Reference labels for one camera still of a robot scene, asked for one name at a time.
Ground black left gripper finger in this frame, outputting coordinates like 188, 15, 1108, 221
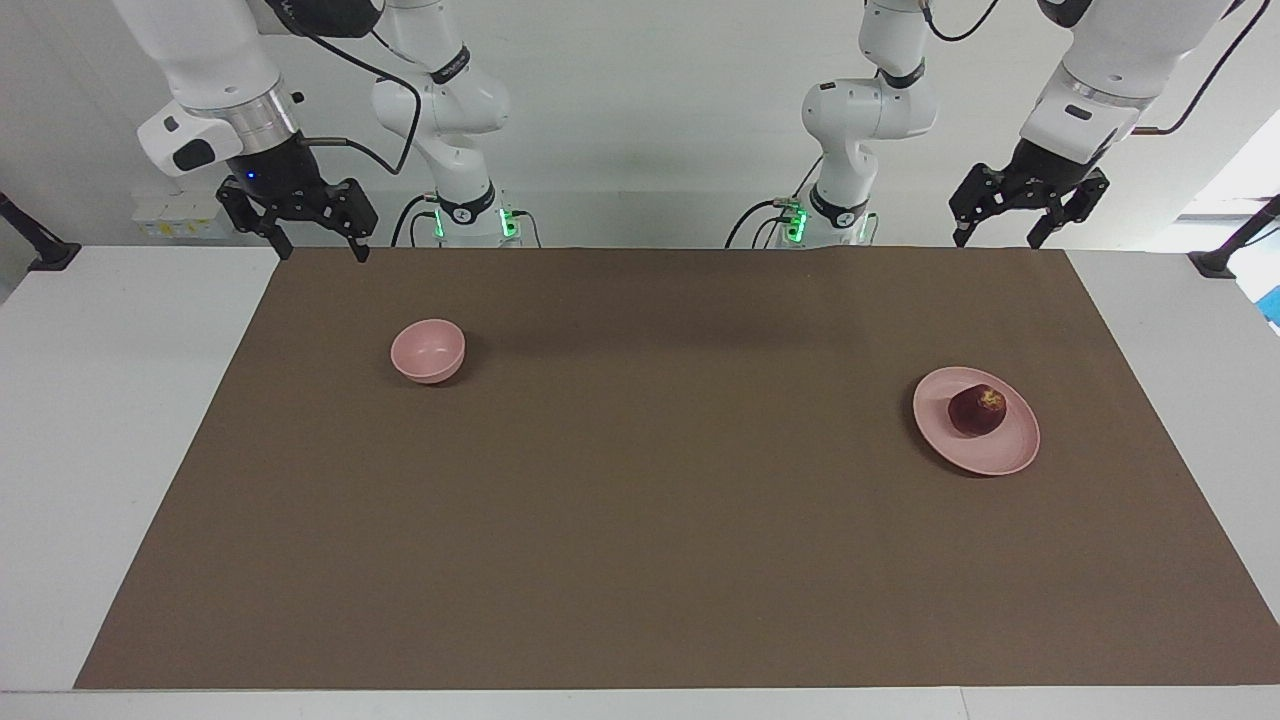
950, 163, 1004, 248
1028, 170, 1109, 249

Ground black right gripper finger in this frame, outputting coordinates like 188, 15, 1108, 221
216, 180, 293, 261
335, 178, 379, 264

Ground dark red apple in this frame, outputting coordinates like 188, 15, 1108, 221
947, 384, 1008, 438

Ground pink bowl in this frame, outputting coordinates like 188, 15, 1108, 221
390, 318, 467, 386

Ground pink plate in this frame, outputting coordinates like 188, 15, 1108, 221
912, 366, 1041, 477

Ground black clamp stand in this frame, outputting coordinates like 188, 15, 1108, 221
0, 190, 83, 273
1188, 195, 1280, 281

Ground brown table mat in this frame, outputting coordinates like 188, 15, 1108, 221
73, 247, 1280, 691

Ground white wall socket boxes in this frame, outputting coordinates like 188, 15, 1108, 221
130, 190, 241, 241

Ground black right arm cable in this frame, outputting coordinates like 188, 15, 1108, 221
268, 5, 424, 177

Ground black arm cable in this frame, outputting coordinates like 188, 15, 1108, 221
920, 0, 1273, 136
268, 5, 424, 177

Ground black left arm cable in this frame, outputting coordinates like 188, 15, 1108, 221
920, 0, 1273, 136

